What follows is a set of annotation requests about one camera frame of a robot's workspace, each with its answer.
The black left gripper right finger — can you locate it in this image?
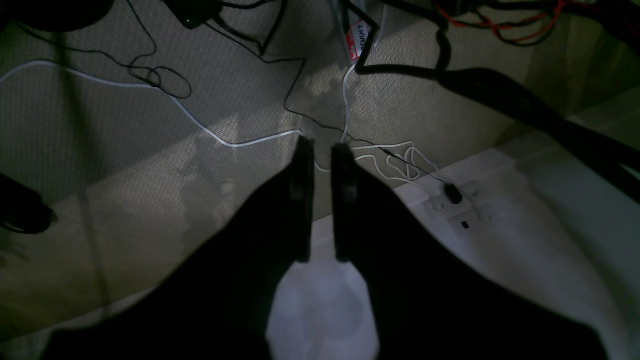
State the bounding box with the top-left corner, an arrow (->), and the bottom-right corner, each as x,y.
331,143 -> 608,360

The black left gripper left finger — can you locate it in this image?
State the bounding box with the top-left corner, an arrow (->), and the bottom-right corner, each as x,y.
42,137 -> 314,360

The red white label tag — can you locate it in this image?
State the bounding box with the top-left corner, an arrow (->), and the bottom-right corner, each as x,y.
345,20 -> 370,64

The white cable on floor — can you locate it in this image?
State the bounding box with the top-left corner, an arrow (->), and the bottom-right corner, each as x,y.
0,61 -> 438,187

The thick black cable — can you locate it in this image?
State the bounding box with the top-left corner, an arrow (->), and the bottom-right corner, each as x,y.
345,0 -> 640,206

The thin black cable on floor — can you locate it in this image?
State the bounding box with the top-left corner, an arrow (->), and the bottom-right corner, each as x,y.
15,0 -> 463,205

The orange cable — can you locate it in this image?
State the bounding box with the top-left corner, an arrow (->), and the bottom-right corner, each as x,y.
434,0 -> 568,46

